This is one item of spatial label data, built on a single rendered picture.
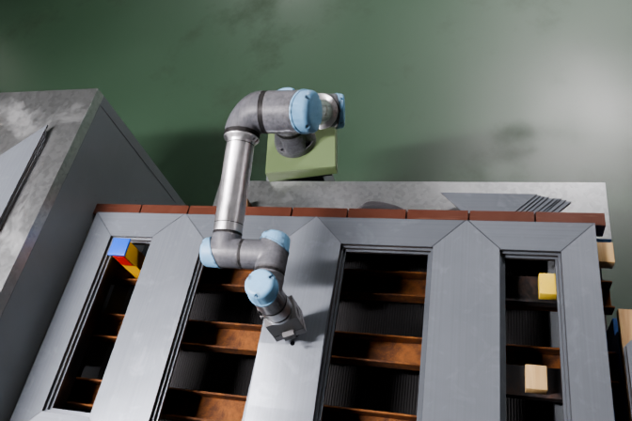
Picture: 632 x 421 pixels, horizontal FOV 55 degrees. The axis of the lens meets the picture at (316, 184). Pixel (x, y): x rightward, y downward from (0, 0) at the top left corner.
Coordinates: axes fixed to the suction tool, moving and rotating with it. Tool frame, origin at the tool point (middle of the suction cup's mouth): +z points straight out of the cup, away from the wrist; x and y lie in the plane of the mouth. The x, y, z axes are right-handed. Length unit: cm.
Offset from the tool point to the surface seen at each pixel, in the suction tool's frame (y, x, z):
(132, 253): -46, 43, 1
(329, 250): 15.4, 21.3, 0.5
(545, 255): 71, 0, 2
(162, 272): -36.1, 32.6, 0.6
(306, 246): 9.0, 25.0, 0.6
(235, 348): -20.3, 6.6, 12.5
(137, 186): -51, 87, 20
